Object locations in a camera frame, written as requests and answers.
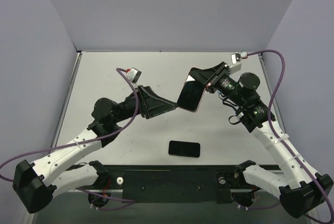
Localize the black phone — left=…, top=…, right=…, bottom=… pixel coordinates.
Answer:
left=168, top=140, right=200, bottom=158

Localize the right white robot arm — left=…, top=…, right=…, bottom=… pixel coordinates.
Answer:
left=189, top=62, right=333, bottom=218

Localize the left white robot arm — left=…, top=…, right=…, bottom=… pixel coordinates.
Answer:
left=13, top=86, right=177, bottom=214

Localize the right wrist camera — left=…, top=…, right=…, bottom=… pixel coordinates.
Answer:
left=229, top=52, right=248, bottom=74

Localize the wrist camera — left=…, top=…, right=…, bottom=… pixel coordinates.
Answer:
left=126, top=67, right=142, bottom=84
left=229, top=52, right=248, bottom=74

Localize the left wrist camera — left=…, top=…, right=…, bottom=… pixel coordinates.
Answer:
left=126, top=67, right=142, bottom=84

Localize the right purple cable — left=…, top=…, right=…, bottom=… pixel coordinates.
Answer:
left=236, top=49, right=334, bottom=224

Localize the purple cable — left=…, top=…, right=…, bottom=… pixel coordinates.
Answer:
left=0, top=67, right=140, bottom=211
left=236, top=49, right=334, bottom=224

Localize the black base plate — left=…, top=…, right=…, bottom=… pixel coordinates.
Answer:
left=84, top=165, right=255, bottom=204

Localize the aluminium frame rail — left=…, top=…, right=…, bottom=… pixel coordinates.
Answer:
left=31, top=51, right=81, bottom=193

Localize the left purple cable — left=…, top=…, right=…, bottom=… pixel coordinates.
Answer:
left=0, top=67, right=140, bottom=211

